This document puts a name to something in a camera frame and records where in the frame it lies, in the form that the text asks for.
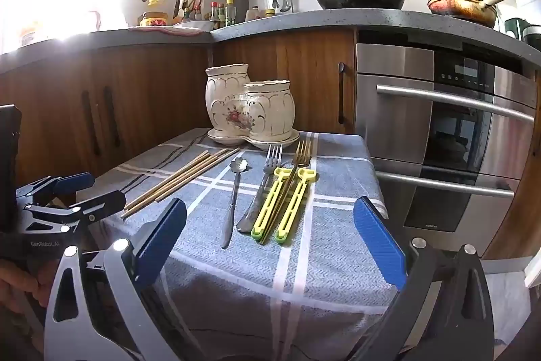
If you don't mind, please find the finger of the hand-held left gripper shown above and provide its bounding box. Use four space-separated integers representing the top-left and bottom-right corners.
17 172 96 206
25 192 127 235

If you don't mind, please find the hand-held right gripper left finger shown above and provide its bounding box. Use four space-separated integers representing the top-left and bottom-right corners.
44 198 187 361

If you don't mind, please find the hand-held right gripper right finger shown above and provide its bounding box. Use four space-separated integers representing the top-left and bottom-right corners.
351 196 495 361

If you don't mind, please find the silver fork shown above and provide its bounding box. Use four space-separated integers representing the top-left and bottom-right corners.
235 144 283 235

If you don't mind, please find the gold fork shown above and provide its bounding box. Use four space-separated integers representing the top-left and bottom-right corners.
259 140 312 246

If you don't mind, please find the white floral ceramic utensil holder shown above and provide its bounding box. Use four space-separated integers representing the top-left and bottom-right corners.
205 63 295 142

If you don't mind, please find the person's left hand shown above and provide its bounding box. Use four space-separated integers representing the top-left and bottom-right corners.
0 260 55 316

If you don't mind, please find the silver flower-shaped spoon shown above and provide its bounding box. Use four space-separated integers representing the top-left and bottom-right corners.
220 157 250 250

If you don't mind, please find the wooden base cabinet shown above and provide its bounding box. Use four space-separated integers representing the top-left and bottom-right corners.
0 44 213 193
211 30 358 138

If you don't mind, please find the white ceramic holder saucer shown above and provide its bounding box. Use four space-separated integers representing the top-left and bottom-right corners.
206 128 300 153

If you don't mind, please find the stainless steel oven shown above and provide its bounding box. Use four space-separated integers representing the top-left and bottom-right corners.
355 42 538 257

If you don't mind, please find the white dish cloth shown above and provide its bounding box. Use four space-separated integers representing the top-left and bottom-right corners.
128 25 203 37

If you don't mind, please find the yellow-lidded red jar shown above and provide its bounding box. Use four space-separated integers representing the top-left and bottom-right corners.
140 12 168 27

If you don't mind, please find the grey kitchen countertop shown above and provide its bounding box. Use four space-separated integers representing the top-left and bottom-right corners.
0 9 541 68

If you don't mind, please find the dark green container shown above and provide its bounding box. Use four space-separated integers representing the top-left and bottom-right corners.
504 18 541 45

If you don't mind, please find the frying pan with wooden handle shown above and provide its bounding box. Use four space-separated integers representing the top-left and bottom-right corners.
427 0 519 28

